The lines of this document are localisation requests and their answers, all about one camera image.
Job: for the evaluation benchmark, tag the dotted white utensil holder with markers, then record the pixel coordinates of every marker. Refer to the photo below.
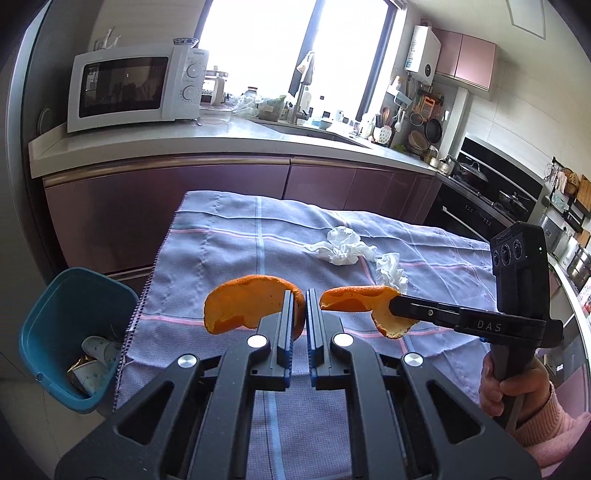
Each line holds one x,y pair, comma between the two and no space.
384,134

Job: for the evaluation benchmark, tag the bag of green vegetables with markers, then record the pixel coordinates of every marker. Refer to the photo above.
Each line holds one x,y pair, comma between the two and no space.
271,108

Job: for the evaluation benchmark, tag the kitchen window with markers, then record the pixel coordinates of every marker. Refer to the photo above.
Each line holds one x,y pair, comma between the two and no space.
286,50

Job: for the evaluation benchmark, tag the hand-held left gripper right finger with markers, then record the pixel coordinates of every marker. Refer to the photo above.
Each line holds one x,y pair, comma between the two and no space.
310,341

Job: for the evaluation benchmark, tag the blue patterned bowl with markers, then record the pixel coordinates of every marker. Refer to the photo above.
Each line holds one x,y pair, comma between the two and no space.
185,42

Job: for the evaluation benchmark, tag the orange peel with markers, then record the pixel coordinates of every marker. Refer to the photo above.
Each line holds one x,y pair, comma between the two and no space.
351,300
240,300

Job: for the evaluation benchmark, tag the maroon kitchen base cabinet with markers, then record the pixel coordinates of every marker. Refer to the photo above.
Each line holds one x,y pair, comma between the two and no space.
161,198

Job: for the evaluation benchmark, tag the black range hood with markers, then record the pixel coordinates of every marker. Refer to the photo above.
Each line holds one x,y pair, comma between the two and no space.
503,166

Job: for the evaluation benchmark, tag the striped grey tablecloth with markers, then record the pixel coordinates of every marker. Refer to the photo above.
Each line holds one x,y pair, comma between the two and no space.
221,258

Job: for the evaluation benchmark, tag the small white crumpled tissue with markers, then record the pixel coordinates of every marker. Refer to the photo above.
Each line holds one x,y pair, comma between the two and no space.
390,272

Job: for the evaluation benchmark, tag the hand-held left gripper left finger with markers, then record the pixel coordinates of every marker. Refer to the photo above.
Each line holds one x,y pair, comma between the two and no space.
289,332

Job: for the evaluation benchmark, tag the black built-in oven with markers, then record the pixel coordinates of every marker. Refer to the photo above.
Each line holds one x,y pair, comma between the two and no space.
457,217

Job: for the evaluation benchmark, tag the black wok with lid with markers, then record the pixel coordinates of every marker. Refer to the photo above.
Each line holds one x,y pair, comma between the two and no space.
471,173

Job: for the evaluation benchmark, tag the person's right hand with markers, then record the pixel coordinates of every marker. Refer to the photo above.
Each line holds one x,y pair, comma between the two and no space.
491,392

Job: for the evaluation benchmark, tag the blue plastic waste bin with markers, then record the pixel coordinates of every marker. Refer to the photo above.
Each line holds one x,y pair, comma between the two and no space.
60,309

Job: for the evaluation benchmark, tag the white ceiling panel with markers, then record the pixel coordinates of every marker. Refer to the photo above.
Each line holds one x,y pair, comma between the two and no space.
528,16

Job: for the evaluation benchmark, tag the white wall water heater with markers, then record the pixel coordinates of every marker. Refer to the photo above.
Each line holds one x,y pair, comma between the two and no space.
422,55

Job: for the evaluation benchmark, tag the white microwave oven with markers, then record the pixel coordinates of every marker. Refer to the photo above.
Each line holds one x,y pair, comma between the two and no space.
124,87

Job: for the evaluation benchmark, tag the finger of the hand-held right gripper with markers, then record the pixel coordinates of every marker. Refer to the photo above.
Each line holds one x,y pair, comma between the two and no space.
429,308
429,321

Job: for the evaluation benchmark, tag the hanging black frying pan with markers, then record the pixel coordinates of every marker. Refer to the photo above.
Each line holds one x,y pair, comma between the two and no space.
434,130

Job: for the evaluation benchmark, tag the pink wall cabinet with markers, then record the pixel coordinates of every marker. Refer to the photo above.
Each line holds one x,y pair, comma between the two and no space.
466,57

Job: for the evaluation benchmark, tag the glass baking dish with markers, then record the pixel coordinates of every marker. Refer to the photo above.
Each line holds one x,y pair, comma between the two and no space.
216,114

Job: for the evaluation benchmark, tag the metal kitchen faucet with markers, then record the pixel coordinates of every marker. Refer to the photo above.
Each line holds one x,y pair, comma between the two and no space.
302,101

